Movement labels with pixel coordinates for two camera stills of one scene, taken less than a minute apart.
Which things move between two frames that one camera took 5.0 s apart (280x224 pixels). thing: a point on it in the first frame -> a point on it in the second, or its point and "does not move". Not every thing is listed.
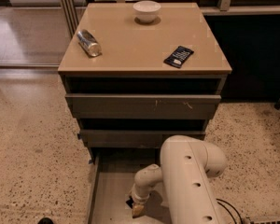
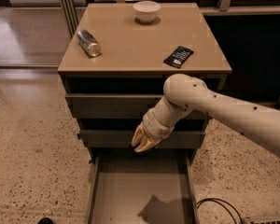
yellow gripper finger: [137, 209] -> [146, 144]
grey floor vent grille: [270, 221] does not move
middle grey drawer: [132, 139] does not move
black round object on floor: [46, 220] does not move
